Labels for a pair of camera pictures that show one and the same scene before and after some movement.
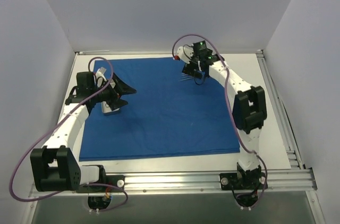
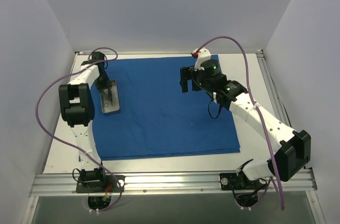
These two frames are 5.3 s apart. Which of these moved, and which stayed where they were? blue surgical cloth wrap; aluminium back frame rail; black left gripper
Moved: black left gripper
Stayed: aluminium back frame rail; blue surgical cloth wrap
